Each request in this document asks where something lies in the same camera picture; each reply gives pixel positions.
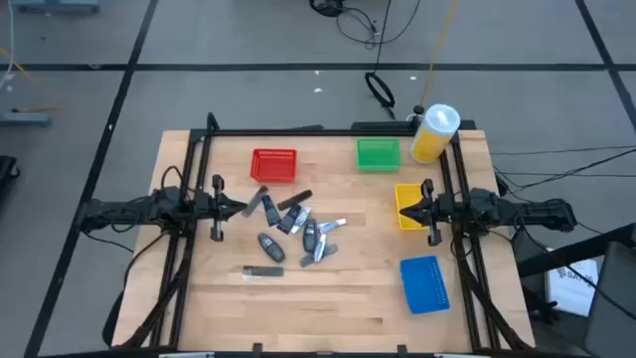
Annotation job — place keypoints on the white toothpaste tube red end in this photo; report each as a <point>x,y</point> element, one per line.
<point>332,225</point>

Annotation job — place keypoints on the crinkled grey packet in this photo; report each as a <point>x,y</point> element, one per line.
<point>330,251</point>

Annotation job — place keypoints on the grey foil sachet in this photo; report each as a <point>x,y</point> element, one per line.
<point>254,201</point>

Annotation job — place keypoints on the dark blue packet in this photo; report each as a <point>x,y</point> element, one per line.
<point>288,220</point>

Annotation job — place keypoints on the dark grey squeeze tube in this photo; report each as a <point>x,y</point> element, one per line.
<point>270,211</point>

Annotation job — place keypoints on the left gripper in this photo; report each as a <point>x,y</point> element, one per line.
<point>217,231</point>

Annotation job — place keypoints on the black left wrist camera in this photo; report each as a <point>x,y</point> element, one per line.
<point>203,205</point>

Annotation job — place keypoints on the yellow canister white lid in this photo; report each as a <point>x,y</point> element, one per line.
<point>432,139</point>

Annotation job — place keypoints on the dark grey oval bottle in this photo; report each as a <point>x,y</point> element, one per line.
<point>310,235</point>
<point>270,247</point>

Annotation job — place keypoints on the small white toothpaste tube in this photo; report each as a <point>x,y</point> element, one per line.
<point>320,247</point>

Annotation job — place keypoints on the black comb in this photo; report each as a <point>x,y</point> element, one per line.
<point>294,200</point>

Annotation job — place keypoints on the red plastic basket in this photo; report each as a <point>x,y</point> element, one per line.
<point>273,166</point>

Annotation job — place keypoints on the black table clamp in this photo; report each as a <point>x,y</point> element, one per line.
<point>402,350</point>
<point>257,349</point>

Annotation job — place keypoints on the grey stand base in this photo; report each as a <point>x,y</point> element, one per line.
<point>54,6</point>
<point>25,119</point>

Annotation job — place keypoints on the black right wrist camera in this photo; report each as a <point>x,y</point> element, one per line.
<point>445,209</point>

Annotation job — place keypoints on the white printed box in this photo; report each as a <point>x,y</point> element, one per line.
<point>571,293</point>

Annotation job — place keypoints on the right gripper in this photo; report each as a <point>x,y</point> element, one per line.
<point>433,233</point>

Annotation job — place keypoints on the black metal beam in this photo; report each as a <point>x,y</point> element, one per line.
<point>571,253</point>

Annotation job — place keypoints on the green plastic basket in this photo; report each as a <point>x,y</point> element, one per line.
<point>378,155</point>

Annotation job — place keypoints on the black round knob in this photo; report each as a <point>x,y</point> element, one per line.
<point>419,109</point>

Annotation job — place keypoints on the white printed tube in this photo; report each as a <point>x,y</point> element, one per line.
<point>302,220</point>

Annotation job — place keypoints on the black aluminium table frame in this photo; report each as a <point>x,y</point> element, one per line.
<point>298,132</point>

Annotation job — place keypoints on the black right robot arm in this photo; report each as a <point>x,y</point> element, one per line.
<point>522,211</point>

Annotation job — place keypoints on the blue plastic basket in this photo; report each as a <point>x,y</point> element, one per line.
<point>423,286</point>

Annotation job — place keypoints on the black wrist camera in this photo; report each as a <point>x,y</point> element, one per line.
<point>203,205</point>
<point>445,209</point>

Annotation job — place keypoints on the yellow plastic basket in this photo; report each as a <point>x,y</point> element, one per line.
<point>405,196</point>

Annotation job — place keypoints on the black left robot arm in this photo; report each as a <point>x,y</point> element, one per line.
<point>124,211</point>

